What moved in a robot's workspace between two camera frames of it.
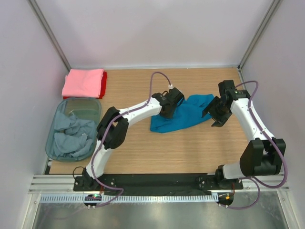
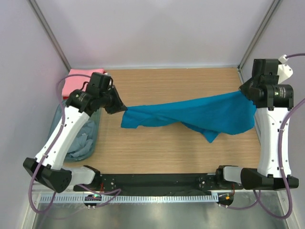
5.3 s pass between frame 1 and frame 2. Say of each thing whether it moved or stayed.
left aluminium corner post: stayed
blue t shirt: moved
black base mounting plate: stayed
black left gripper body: moved
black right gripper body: moved
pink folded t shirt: stayed
